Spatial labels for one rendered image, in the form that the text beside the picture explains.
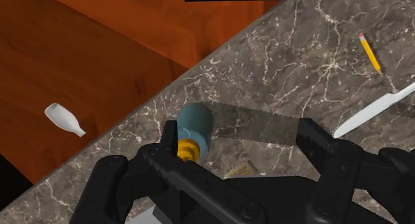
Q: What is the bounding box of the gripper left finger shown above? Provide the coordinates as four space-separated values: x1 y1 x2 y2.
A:
69 119 269 224

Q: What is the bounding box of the tan flat card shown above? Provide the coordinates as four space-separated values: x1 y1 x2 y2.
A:
223 162 257 179

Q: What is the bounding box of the white vase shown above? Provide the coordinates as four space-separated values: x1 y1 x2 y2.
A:
44 102 87 138

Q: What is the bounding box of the white knife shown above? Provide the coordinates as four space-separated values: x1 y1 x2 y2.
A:
333 82 415 139

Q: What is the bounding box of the blue bottle with yellow cap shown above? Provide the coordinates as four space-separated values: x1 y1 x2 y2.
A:
176 103 215 164

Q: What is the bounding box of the yellow pencil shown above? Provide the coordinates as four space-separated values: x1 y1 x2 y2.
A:
357 33 383 76

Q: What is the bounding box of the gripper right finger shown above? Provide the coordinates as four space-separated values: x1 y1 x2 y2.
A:
295 117 415 224

